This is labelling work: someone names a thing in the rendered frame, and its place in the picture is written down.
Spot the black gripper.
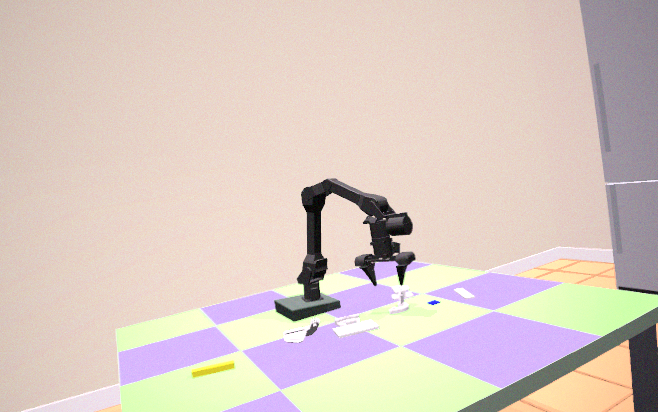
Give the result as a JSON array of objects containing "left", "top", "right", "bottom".
[{"left": 354, "top": 236, "right": 416, "bottom": 287}]

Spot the yellow flat bar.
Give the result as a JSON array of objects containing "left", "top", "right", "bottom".
[{"left": 192, "top": 361, "right": 234, "bottom": 378}]

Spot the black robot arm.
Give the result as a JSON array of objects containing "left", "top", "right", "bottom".
[{"left": 297, "top": 178, "right": 413, "bottom": 303}]

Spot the white flat bar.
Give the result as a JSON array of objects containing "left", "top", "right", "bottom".
[{"left": 454, "top": 288, "right": 475, "bottom": 300}]

